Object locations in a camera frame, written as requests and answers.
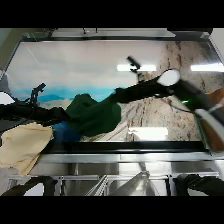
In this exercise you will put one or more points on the green T-shirt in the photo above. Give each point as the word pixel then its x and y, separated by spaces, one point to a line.
pixel 96 115

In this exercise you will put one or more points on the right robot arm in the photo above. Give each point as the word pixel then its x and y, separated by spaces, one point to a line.
pixel 143 90

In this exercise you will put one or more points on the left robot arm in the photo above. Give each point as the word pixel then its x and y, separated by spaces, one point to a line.
pixel 23 113

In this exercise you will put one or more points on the blue garment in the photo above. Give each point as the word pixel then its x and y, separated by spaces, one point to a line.
pixel 65 132

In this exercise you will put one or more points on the cream garment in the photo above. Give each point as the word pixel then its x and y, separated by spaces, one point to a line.
pixel 21 146

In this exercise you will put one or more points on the silver frame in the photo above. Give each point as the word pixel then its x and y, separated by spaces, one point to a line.
pixel 100 160

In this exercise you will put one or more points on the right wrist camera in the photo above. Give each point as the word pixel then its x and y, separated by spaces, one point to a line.
pixel 133 62

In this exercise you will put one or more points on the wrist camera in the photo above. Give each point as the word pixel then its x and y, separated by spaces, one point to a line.
pixel 133 62
pixel 37 90

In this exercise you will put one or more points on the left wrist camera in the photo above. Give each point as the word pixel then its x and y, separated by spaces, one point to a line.
pixel 37 90

